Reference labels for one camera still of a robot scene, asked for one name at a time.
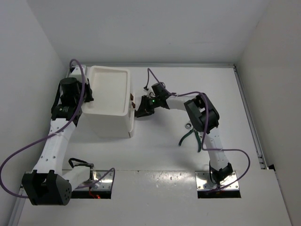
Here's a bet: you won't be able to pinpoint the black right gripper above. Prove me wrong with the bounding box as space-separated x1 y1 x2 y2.
135 95 160 118

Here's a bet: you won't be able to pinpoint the white drawer cabinet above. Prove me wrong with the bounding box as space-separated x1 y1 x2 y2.
82 65 135 138

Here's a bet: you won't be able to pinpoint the green side cutters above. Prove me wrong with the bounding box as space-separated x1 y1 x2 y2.
179 128 202 153

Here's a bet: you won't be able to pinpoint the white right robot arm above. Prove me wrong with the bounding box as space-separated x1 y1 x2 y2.
135 82 233 185

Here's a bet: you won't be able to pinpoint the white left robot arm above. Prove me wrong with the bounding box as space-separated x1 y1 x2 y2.
22 77 94 205

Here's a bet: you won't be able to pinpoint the large silver ratchet wrench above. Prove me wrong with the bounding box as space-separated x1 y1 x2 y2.
185 122 192 129

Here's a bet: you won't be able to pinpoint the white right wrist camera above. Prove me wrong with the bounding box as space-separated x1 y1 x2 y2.
143 88 155 98

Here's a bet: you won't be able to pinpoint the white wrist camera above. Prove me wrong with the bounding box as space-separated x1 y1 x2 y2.
143 88 155 98
69 65 88 84

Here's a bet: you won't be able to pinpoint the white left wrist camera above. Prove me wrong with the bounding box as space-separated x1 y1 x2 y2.
69 65 88 84

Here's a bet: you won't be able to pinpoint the aluminium frame rail back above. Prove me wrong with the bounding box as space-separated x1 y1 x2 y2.
84 63 235 68

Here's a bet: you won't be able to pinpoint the aluminium frame rail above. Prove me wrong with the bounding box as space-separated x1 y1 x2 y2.
233 66 269 170
84 63 235 68
8 198 26 226

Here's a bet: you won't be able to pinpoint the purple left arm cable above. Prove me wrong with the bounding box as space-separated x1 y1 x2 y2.
0 58 116 198

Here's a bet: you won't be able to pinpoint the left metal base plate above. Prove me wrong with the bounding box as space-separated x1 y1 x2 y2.
76 168 115 192

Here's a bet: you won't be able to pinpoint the metal base plate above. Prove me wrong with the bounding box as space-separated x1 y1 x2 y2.
195 170 240 190
76 168 115 192

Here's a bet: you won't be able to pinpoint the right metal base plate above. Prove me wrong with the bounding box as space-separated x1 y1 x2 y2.
195 170 240 190

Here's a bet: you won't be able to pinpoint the aluminium frame rail right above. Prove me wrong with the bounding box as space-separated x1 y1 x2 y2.
233 66 269 170

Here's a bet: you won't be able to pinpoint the aluminium frame rail left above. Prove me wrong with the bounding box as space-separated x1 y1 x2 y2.
8 198 26 226

